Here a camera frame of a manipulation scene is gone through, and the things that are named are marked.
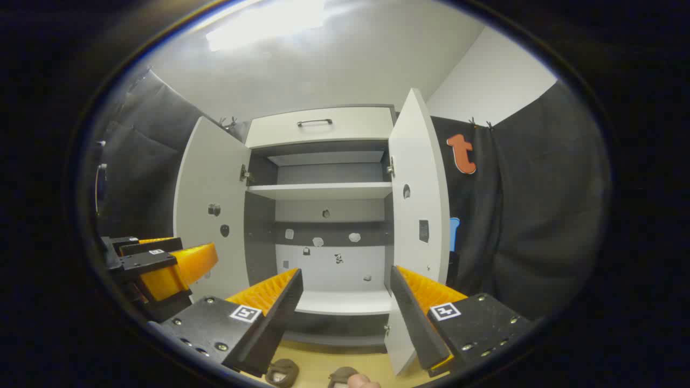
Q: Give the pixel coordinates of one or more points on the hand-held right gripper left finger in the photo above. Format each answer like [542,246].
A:
[272,323]

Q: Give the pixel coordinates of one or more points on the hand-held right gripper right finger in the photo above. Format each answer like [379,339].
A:
[415,318]

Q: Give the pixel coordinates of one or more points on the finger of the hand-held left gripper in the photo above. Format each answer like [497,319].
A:
[183,267]
[151,246]

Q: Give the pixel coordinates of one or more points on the brown fuzzy shoe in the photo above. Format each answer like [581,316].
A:
[343,376]
[281,372]

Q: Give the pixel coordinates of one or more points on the white cabinet door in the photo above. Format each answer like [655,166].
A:
[210,178]
[420,161]

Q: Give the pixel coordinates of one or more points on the white shoe cabinet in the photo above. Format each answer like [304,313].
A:
[323,189]

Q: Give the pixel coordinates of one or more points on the white cabinet shelf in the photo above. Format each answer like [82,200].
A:
[323,190]

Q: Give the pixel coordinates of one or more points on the white cabinet drawer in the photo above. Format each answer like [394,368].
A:
[350,132]

